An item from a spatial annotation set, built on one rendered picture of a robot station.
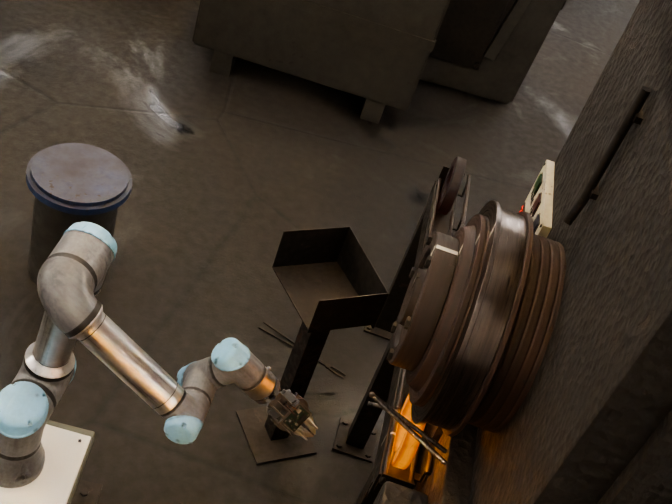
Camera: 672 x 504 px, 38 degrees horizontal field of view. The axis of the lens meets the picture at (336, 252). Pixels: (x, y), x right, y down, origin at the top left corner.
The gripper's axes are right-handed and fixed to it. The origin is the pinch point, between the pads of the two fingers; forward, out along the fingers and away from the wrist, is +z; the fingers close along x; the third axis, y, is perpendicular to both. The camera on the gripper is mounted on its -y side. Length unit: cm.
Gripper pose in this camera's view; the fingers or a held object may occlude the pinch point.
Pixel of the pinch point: (309, 430)
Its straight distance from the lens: 237.9
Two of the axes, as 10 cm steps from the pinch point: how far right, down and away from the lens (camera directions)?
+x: 6.9, -7.1, 1.3
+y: 4.7, 3.0, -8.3
